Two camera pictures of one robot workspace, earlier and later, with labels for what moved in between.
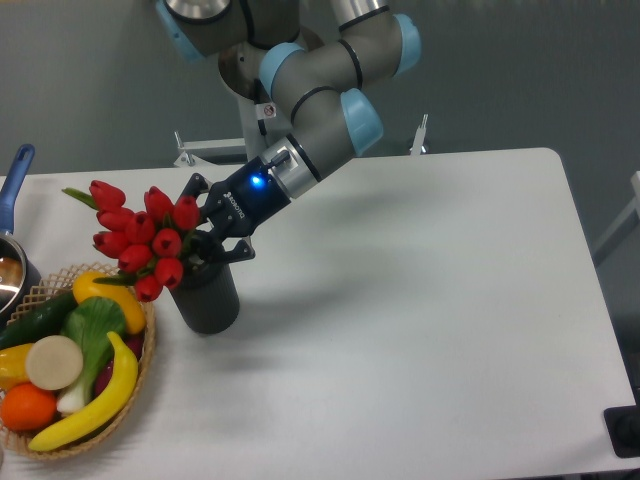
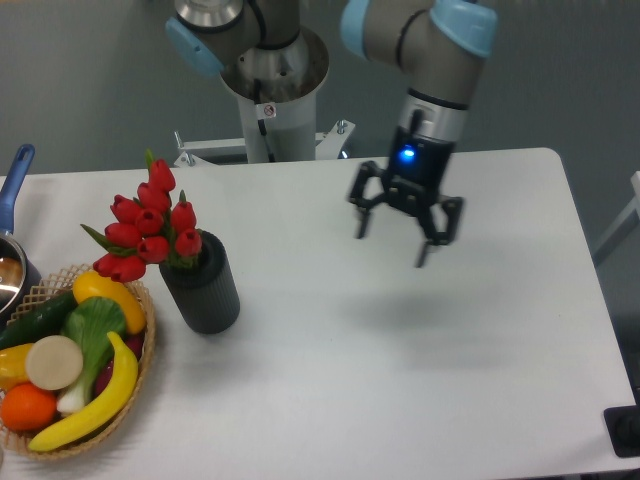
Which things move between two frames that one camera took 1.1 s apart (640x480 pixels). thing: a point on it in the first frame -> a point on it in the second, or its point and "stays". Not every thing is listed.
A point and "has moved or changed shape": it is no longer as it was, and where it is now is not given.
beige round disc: (54, 362) stays
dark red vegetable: (135, 342) stays
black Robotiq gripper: (234, 209) -> (414, 179)
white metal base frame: (193, 150) stays
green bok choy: (89, 322) stays
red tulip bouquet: (147, 244) has moved or changed shape
